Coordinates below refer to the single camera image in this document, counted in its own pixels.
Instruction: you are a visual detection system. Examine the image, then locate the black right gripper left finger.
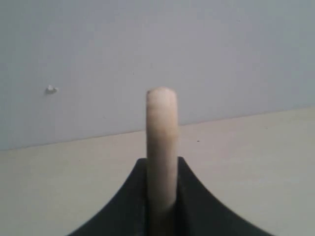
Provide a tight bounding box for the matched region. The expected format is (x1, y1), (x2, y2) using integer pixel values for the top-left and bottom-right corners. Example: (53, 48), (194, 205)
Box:
(70, 158), (147, 236)

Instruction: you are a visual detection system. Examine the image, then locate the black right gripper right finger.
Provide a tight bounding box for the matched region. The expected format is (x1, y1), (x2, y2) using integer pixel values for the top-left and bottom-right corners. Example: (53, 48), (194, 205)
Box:
(176, 157), (271, 236)

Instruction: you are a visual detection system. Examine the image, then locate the wide white bristle paint brush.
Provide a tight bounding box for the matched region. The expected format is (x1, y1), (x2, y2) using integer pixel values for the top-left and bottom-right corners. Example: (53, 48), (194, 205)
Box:
(146, 87), (179, 236)

